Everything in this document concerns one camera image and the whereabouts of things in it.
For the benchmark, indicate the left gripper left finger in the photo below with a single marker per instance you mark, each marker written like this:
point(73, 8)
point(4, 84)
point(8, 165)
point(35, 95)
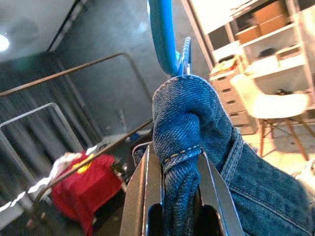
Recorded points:
point(140, 196)

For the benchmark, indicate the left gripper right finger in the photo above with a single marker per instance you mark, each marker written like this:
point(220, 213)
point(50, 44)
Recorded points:
point(211, 189)

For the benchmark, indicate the blue denim jacket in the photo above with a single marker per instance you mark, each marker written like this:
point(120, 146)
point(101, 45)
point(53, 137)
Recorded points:
point(187, 110)

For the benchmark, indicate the light blue plastic hanger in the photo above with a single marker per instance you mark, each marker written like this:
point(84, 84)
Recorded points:
point(161, 37)

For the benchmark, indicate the red cloth with yellow print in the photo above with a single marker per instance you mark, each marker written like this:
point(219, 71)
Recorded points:
point(86, 191)

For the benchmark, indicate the white cloth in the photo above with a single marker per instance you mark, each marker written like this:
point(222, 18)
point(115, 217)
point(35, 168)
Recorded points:
point(59, 164)

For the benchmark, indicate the beige drawer unit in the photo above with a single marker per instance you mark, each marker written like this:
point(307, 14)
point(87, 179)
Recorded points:
point(226, 98)

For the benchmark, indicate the white shell chair wooden legs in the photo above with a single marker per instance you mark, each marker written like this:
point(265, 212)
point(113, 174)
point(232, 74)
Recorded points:
point(270, 105)

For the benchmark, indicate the black clothes rack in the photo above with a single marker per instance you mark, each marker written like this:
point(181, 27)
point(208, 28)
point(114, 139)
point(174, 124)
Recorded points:
point(73, 69)

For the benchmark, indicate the brown cardboard box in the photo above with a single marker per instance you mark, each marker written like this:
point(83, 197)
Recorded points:
point(248, 34)
point(270, 12)
point(278, 25)

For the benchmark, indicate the white shelving unit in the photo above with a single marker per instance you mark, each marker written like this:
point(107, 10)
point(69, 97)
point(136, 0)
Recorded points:
point(216, 14)

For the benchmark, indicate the round ceiling lamp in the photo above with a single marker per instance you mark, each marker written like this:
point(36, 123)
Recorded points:
point(3, 43)

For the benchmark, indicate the grey metal frame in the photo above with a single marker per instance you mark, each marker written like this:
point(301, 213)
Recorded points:
point(24, 115)

